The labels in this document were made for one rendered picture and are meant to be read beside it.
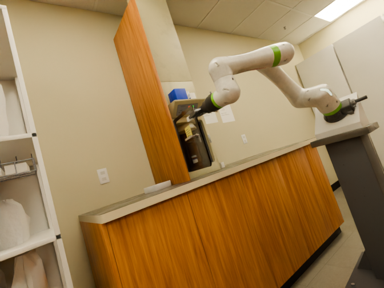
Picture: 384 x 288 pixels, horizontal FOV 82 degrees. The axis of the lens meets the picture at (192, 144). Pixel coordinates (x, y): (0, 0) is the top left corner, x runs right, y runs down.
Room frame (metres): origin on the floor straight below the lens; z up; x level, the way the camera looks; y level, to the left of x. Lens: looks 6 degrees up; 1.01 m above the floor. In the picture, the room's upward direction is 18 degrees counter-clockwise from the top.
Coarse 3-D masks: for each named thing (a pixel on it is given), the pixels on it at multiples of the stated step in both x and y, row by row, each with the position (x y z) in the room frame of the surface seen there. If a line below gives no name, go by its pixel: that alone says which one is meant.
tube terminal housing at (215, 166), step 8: (168, 88) 1.66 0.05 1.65; (176, 88) 1.70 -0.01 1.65; (192, 88) 1.80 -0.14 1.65; (168, 96) 1.64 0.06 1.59; (168, 104) 1.63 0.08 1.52; (200, 120) 1.80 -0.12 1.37; (208, 144) 1.82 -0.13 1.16; (216, 160) 1.80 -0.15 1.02; (208, 168) 1.74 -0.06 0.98; (216, 168) 1.78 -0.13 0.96; (192, 176) 1.64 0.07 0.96
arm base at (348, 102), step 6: (366, 96) 1.34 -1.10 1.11; (342, 102) 1.42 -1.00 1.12; (348, 102) 1.39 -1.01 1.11; (354, 102) 1.38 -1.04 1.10; (342, 108) 1.40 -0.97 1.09; (348, 108) 1.38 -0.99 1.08; (336, 114) 1.42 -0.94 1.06; (342, 114) 1.43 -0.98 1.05; (330, 120) 1.47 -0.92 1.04; (336, 120) 1.44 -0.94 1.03
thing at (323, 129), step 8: (352, 96) 1.46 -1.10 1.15; (360, 104) 1.43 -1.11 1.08; (360, 112) 1.38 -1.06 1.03; (320, 120) 1.56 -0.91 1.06; (344, 120) 1.42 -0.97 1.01; (352, 120) 1.37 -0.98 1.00; (360, 120) 1.34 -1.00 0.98; (320, 128) 1.53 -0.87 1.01; (328, 128) 1.48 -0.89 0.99; (336, 128) 1.43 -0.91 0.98; (344, 128) 1.40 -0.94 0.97; (352, 128) 1.37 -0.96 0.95; (320, 136) 1.51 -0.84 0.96; (328, 136) 1.48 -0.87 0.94
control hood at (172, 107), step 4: (176, 100) 1.54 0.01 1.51; (180, 100) 1.56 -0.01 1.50; (184, 100) 1.58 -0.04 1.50; (188, 100) 1.60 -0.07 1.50; (192, 100) 1.63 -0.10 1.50; (196, 100) 1.65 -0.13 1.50; (200, 100) 1.68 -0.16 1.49; (204, 100) 1.70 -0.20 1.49; (172, 104) 1.56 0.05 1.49; (176, 104) 1.55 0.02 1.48; (180, 104) 1.58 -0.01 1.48; (184, 104) 1.60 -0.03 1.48; (200, 104) 1.70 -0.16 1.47; (172, 108) 1.57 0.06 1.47; (176, 108) 1.57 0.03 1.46; (172, 112) 1.58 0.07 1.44; (176, 112) 1.59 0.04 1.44; (172, 116) 1.60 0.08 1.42; (176, 116) 1.62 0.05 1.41
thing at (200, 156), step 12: (192, 108) 1.35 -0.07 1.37; (180, 120) 1.52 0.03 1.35; (192, 120) 1.39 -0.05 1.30; (180, 132) 1.56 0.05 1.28; (192, 132) 1.43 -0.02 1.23; (192, 144) 1.47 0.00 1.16; (204, 144) 1.35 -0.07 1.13; (192, 156) 1.51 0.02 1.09; (204, 156) 1.38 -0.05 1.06; (192, 168) 1.55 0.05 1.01
